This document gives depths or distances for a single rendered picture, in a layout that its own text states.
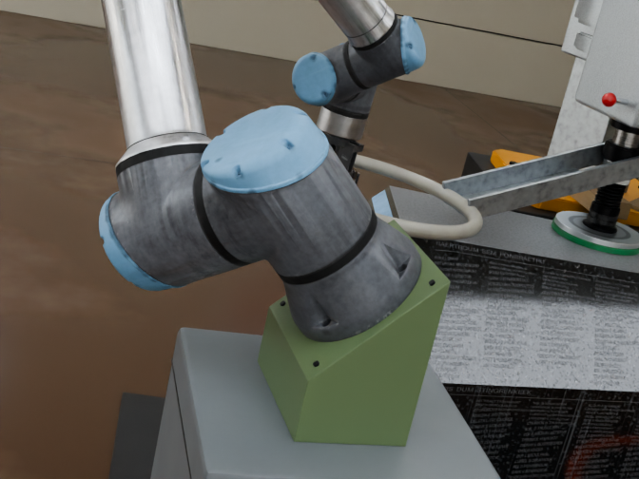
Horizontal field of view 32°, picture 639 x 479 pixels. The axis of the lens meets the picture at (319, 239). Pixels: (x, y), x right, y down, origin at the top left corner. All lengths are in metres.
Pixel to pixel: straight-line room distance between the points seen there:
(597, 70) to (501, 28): 6.44
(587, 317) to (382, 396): 1.09
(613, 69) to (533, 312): 0.58
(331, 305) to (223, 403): 0.21
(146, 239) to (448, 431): 0.49
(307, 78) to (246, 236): 0.61
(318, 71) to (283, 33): 6.68
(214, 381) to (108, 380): 1.77
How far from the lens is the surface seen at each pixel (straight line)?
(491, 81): 9.12
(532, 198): 2.49
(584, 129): 3.37
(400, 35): 1.85
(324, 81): 1.91
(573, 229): 2.64
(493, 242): 2.47
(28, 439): 2.97
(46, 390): 3.20
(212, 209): 1.37
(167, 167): 1.44
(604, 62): 2.62
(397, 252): 1.42
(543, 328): 2.41
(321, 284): 1.38
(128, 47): 1.52
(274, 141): 1.32
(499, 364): 2.34
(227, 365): 1.59
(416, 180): 2.52
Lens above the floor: 1.56
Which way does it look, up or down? 19 degrees down
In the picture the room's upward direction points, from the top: 13 degrees clockwise
